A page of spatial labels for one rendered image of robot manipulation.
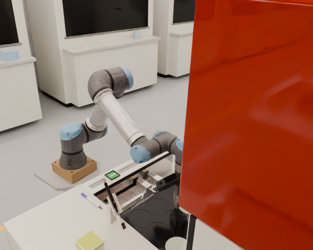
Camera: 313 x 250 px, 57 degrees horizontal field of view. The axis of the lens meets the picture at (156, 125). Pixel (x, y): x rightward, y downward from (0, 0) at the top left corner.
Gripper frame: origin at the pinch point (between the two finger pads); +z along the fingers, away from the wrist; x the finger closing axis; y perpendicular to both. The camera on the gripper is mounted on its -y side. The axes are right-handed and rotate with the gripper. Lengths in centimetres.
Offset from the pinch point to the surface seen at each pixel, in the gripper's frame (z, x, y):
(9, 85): 28, 262, -127
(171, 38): 13, 446, 122
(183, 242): 1.3, -18.9, -2.3
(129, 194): 3.2, 15.3, -19.0
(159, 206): 1.4, 2.5, -6.8
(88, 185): -4.8, 16.3, -38.2
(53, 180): 9, 41, -57
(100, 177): -4.8, 20.9, -32.2
